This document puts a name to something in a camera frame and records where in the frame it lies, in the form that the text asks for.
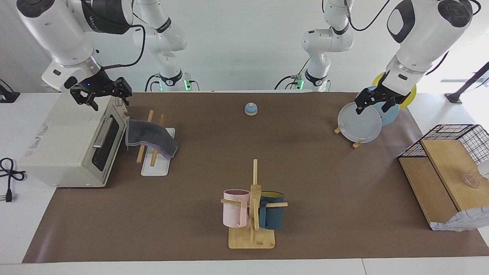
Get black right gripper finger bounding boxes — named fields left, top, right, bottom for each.
left=70, top=89, right=100, bottom=112
left=110, top=77, right=133, bottom=106

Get purple and grey towel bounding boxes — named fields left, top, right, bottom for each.
left=125, top=119, right=179, bottom=160

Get wooden plate rack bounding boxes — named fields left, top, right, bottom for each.
left=334, top=125, right=363, bottom=149

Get white towel rack wooden bars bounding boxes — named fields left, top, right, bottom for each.
left=136, top=110, right=176, bottom=177

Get light blue plate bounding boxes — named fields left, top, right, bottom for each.
left=366, top=86, right=400, bottom=127

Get grey plate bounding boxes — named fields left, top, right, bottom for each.
left=337, top=102, right=383, bottom=144

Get yellow plate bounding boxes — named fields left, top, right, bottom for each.
left=371, top=71, right=417, bottom=105

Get beige toaster oven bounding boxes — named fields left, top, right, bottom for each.
left=17, top=92, right=129, bottom=188

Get brown table mat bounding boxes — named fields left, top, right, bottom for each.
left=22, top=92, right=489, bottom=264

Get clear glass dish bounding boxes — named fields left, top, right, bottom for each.
left=460, top=171, right=481, bottom=189

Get dark blue mug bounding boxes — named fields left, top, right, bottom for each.
left=258, top=191, right=285, bottom=230

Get pink mug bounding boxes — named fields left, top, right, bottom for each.
left=223, top=189, right=251, bottom=228

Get wooden mug tree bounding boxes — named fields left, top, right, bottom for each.
left=220, top=159, right=288, bottom=249

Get black arm base cable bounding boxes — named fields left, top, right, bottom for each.
left=144, top=73, right=161, bottom=92
left=274, top=57, right=310, bottom=91

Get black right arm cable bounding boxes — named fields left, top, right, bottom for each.
left=101, top=24, right=147, bottom=71

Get black camera stand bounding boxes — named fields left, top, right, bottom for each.
left=445, top=61, right=489, bottom=105
left=0, top=79, right=21, bottom=104

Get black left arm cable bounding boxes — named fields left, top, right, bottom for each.
left=343, top=0, right=395, bottom=32

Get black wire mesh basket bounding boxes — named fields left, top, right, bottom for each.
left=397, top=124, right=489, bottom=165

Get black power cord with plug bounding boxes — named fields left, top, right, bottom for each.
left=0, top=157, right=27, bottom=203

